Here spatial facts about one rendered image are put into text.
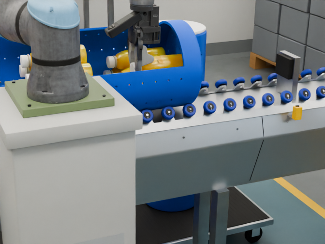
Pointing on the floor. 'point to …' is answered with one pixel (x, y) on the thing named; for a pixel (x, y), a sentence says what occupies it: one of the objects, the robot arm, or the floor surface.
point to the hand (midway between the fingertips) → (133, 68)
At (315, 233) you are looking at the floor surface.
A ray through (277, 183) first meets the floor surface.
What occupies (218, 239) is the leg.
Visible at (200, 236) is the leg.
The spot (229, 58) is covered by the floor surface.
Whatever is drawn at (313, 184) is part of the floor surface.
